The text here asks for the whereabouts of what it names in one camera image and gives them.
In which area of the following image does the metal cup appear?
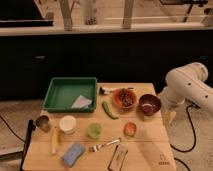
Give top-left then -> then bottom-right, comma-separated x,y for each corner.
35,115 -> 51,132

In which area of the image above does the white paper cup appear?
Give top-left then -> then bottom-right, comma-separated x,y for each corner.
59,116 -> 76,134

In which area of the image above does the brush with white handle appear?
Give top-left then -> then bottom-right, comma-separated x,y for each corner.
98,86 -> 135,96

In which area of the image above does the blue sponge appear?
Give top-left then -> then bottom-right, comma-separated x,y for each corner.
62,142 -> 85,167

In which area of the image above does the green plastic tray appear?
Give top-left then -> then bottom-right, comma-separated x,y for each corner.
43,77 -> 97,113

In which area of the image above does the dark red bowl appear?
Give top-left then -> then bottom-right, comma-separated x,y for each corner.
139,94 -> 161,116

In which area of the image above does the silver fork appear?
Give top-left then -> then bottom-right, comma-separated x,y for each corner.
88,138 -> 121,152

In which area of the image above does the orange bowl with contents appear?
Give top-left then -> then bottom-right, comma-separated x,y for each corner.
112,88 -> 137,109

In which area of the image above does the small green cup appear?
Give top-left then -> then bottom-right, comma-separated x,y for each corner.
86,123 -> 102,139

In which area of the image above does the black cable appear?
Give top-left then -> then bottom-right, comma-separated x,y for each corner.
169,103 -> 201,171

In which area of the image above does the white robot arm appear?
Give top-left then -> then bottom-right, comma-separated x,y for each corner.
158,62 -> 213,125

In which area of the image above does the wooden rectangular block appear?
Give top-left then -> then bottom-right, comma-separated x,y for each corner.
108,145 -> 128,171

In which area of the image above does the red orange apple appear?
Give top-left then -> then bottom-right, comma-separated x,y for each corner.
123,122 -> 137,137

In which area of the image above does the white paper sheet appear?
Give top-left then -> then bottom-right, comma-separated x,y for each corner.
72,95 -> 92,108

